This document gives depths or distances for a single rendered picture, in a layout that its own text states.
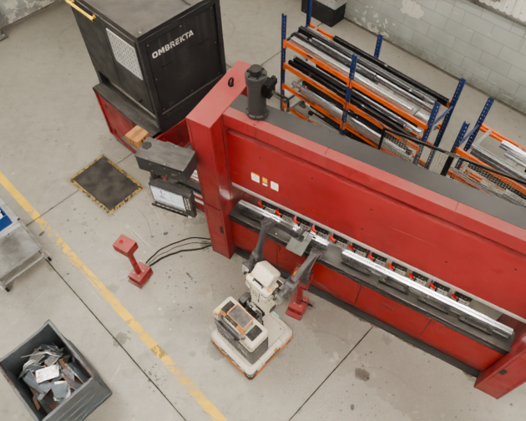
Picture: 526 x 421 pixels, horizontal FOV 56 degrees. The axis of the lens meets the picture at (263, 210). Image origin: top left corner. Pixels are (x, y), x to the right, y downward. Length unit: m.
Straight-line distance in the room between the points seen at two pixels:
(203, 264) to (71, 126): 3.13
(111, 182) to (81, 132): 1.12
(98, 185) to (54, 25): 3.82
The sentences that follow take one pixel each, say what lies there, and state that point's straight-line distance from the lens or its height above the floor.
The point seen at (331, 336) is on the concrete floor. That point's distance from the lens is 5.65.
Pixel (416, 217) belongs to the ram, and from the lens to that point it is 4.06.
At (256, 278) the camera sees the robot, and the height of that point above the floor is 1.30.
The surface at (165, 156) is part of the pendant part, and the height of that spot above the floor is 1.95.
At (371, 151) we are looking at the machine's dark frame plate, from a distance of 4.02.
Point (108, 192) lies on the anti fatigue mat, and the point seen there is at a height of 0.01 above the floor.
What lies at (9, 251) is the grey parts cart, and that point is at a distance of 6.45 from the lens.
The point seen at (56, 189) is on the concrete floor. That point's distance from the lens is 7.19.
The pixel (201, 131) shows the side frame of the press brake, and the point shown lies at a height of 2.20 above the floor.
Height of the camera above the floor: 5.28
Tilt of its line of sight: 56 degrees down
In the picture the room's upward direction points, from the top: 2 degrees counter-clockwise
